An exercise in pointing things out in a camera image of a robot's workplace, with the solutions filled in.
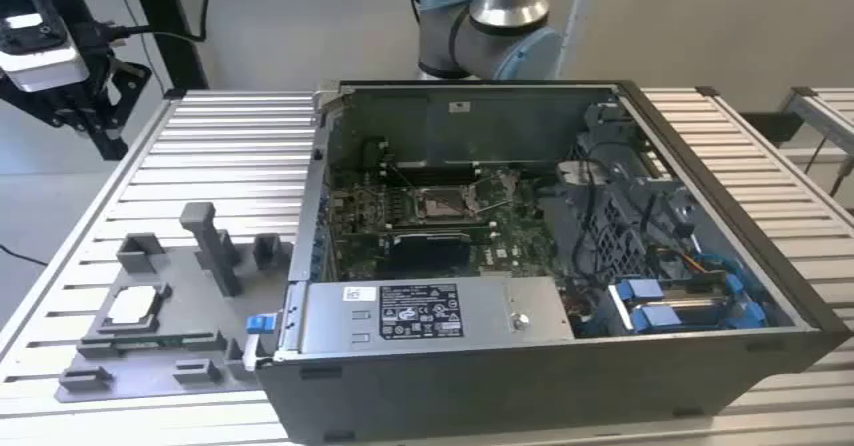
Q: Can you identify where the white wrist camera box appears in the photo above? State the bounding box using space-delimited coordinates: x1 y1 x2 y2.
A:
0 0 90 93

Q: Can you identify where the grey parts rack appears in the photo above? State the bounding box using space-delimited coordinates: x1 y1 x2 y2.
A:
52 200 297 405

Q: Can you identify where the aluminium side table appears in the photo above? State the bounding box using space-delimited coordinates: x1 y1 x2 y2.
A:
778 85 854 167

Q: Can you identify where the silver square CPU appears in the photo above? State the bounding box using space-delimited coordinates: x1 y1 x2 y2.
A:
106 285 163 325

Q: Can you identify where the coloured wire bundle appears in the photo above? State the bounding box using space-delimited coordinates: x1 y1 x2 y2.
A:
656 247 710 276

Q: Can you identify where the blue case latch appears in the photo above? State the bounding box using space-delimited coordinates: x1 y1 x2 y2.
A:
245 313 277 338

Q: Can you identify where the grey drive cage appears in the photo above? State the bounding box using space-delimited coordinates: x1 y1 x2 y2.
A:
538 129 697 288

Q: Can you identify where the green motherboard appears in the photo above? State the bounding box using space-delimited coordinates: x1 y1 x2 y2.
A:
326 163 564 283

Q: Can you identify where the thin black wall cable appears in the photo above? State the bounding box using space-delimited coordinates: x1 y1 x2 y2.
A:
138 35 170 93

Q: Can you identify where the silver locking lever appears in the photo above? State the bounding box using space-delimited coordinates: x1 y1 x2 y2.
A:
474 167 518 218

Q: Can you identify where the black socket cover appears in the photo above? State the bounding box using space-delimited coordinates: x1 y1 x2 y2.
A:
385 230 473 273

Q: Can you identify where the black open PC case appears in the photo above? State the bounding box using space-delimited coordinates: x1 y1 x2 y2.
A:
255 78 850 445

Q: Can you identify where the green RAM stick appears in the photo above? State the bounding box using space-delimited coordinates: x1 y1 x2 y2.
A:
82 332 217 348

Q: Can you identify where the blue disk carrier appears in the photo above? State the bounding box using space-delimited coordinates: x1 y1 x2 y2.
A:
610 272 746 308
626 299 770 336

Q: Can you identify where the silver power supply unit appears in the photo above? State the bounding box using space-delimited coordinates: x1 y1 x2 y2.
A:
298 275 577 356

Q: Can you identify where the black RAM slot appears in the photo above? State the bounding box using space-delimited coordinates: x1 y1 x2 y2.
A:
386 171 483 185
383 161 482 174

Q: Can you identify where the CPU socket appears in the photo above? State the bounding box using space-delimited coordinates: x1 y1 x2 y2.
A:
411 184 483 223

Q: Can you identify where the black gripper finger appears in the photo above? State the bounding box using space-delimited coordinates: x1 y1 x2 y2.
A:
86 57 154 161
0 79 92 130

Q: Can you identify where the black frame post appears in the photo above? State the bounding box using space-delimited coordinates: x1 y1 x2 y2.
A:
125 0 210 92

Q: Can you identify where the black floor cable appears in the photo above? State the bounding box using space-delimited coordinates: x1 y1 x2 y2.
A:
0 243 50 268

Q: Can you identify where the black camera cable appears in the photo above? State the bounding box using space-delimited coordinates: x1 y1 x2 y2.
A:
70 0 217 48

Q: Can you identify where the black wire in case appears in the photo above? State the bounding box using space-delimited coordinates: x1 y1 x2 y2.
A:
570 140 660 280

